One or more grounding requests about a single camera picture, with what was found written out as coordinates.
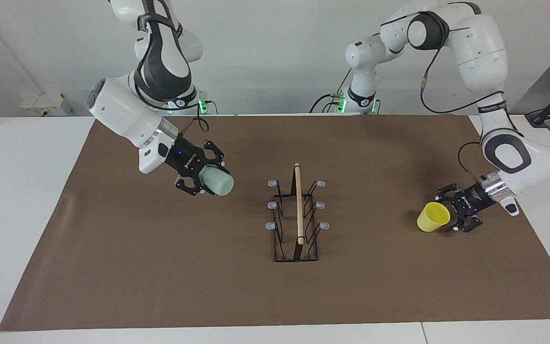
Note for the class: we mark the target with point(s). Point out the brown table mat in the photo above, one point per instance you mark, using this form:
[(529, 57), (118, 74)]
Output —
[(160, 267)]

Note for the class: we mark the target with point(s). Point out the white wall socket box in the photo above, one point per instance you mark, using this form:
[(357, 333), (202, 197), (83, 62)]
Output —
[(46, 105)]

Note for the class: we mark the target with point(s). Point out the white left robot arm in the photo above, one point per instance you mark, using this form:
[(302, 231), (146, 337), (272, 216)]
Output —
[(475, 52)]

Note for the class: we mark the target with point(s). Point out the pale green plastic cup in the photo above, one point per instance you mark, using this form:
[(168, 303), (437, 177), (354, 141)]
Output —
[(217, 181)]

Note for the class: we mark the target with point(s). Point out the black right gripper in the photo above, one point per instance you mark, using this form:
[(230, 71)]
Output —
[(186, 157)]

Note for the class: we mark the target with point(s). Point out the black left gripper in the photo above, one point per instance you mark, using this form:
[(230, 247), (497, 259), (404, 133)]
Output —
[(474, 199)]

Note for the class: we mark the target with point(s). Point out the yellow plastic cup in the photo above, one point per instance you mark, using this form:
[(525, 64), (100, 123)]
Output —
[(431, 217)]

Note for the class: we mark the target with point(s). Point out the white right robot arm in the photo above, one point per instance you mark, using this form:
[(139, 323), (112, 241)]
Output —
[(122, 112)]

